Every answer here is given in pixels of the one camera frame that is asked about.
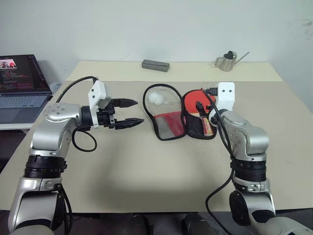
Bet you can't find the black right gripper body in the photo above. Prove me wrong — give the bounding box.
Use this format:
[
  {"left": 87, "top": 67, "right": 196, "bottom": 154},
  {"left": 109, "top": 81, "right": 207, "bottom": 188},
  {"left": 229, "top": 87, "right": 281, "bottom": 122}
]
[{"left": 206, "top": 104, "right": 219, "bottom": 117}]

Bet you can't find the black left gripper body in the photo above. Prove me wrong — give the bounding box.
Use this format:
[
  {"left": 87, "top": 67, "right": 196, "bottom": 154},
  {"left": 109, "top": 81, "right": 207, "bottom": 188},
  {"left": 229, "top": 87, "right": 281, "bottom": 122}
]
[{"left": 97, "top": 99, "right": 117, "bottom": 130}]

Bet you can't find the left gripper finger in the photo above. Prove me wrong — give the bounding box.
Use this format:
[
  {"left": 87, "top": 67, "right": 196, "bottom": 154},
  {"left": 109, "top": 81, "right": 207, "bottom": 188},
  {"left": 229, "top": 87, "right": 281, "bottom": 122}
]
[
  {"left": 112, "top": 97, "right": 139, "bottom": 109},
  {"left": 114, "top": 117, "right": 145, "bottom": 130}
]

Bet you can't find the red table tennis paddle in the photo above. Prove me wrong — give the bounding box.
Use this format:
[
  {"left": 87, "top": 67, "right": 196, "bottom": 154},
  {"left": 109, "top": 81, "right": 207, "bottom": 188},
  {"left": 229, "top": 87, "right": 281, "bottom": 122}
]
[{"left": 183, "top": 89, "right": 217, "bottom": 138}]

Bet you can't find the white fluffy pompom keychain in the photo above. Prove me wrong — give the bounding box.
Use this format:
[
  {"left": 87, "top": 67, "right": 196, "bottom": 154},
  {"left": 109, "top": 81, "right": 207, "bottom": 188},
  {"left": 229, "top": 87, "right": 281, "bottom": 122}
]
[{"left": 148, "top": 92, "right": 165, "bottom": 105}]

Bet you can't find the red black paddle case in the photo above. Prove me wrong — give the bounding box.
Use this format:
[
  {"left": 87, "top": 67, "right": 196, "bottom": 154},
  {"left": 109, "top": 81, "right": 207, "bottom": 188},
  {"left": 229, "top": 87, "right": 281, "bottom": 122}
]
[{"left": 142, "top": 83, "right": 218, "bottom": 141}]

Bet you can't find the silver metal watering can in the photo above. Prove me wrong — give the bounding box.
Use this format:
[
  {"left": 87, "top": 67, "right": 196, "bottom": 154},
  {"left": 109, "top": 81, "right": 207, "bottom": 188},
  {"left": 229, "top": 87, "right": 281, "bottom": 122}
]
[{"left": 214, "top": 50, "right": 250, "bottom": 72}]

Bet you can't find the grey rectangular box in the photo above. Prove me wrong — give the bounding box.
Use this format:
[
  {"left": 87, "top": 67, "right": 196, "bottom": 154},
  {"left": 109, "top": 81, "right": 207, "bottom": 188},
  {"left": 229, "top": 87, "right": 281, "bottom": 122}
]
[{"left": 141, "top": 59, "right": 171, "bottom": 73}]

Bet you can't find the open grey laptop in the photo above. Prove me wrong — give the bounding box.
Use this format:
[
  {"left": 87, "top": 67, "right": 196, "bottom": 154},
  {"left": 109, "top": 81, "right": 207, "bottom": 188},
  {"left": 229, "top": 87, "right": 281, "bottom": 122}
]
[{"left": 0, "top": 54, "right": 53, "bottom": 124}]

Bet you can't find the dark rounded shape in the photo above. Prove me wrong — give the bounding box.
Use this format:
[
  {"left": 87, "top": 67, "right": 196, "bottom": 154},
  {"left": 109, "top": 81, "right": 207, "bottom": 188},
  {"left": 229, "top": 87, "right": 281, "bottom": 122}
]
[{"left": 180, "top": 212, "right": 221, "bottom": 235}]

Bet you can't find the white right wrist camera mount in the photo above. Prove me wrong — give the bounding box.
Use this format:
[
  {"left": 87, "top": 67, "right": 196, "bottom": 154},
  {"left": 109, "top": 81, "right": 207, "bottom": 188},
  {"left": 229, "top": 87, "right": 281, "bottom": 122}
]
[{"left": 215, "top": 82, "right": 235, "bottom": 111}]

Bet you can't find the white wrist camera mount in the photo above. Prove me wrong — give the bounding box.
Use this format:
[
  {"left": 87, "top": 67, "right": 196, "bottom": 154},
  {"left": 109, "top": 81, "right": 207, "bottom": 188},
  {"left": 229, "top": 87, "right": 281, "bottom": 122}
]
[
  {"left": 87, "top": 80, "right": 113, "bottom": 129},
  {"left": 215, "top": 82, "right": 235, "bottom": 111}
]

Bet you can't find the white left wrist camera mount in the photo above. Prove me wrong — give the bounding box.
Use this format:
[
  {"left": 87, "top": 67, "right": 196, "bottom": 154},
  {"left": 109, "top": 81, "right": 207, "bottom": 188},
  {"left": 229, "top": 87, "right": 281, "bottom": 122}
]
[{"left": 87, "top": 80, "right": 113, "bottom": 129}]

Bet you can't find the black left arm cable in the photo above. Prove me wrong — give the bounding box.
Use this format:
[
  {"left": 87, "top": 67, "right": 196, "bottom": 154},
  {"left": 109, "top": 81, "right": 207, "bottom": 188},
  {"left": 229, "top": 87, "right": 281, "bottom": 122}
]
[{"left": 55, "top": 76, "right": 99, "bottom": 235}]

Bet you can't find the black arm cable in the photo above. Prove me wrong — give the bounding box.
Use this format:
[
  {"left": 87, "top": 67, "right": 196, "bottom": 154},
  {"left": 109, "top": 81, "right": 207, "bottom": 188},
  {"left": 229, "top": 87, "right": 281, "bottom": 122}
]
[
  {"left": 202, "top": 87, "right": 237, "bottom": 235},
  {"left": 55, "top": 76, "right": 99, "bottom": 235}
]

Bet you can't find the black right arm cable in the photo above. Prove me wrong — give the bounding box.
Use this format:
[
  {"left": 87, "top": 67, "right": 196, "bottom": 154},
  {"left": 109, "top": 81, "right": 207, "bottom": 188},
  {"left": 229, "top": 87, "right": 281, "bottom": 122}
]
[{"left": 202, "top": 87, "right": 237, "bottom": 235}]

